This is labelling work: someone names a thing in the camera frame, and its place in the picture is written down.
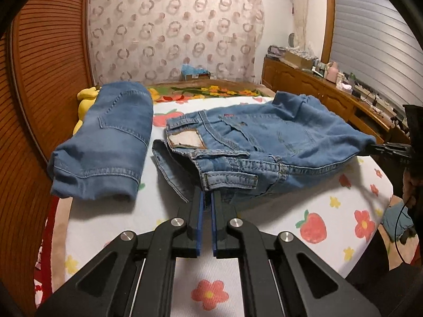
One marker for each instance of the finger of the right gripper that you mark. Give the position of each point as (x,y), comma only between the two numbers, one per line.
(391,150)

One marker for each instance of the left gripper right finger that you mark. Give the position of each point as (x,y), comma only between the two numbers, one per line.
(280,275)

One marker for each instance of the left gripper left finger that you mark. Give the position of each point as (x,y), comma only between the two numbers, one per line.
(133,274)

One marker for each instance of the blue denim jeans with patch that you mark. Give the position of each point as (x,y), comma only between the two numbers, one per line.
(249,152)

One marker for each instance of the person's right hand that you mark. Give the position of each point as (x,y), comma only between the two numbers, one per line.
(410,185)

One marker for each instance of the grey window roller shutter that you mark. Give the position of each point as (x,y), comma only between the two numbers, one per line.
(372,41)

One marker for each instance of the white fruit print bed sheet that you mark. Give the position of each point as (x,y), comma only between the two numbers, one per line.
(336,218)

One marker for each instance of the pink bottle on cabinet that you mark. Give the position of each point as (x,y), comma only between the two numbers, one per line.
(332,72)

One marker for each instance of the folded light blue jeans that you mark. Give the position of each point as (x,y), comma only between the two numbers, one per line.
(106,156)

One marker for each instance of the cardboard box on cabinet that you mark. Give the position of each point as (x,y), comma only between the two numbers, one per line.
(297,61)

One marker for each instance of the wooden sideboard cabinet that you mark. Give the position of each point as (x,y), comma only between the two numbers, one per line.
(279,76)

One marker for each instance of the beige lace side curtain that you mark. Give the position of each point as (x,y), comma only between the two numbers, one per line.
(300,22)

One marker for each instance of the yellow plush toy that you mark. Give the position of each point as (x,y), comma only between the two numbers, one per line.
(86,99)

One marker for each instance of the floral orange yellow blanket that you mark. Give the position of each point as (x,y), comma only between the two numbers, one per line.
(184,91)

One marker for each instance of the cardboard box with blue cloth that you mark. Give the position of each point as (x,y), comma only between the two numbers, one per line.
(190,73)

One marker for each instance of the pink circle pattern curtain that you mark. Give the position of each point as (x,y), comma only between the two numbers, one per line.
(153,41)

